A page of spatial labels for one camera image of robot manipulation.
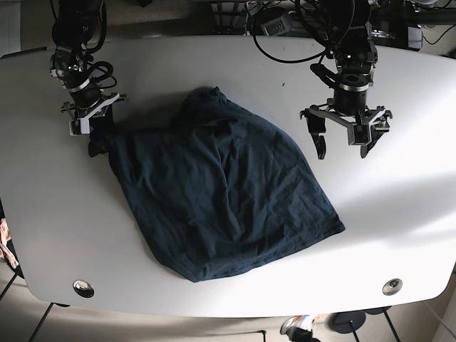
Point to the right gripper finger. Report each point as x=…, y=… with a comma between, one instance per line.
x=102, y=129

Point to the dark blue T-shirt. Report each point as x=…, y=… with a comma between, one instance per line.
x=219, y=191

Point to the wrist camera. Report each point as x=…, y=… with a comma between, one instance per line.
x=360, y=135
x=79, y=127

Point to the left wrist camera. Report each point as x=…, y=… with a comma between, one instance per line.
x=360, y=135

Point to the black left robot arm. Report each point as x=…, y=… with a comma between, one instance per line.
x=350, y=45

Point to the table grommet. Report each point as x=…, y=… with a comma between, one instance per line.
x=392, y=287
x=83, y=288

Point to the round black stand base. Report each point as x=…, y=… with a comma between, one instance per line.
x=346, y=322

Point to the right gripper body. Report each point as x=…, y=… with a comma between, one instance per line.
x=89, y=102

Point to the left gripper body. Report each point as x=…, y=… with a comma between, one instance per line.
x=347, y=108

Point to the left table grommet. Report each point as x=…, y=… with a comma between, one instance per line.
x=83, y=288

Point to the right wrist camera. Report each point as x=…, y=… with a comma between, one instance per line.
x=79, y=127

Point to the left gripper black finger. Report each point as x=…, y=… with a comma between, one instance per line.
x=377, y=131
x=316, y=128

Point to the grey power adapter box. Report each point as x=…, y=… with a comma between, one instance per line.
x=414, y=39

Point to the grey socket box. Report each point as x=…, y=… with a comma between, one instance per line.
x=278, y=26

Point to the right table grommet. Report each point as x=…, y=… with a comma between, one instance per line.
x=392, y=287

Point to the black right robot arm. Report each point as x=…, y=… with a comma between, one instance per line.
x=78, y=32

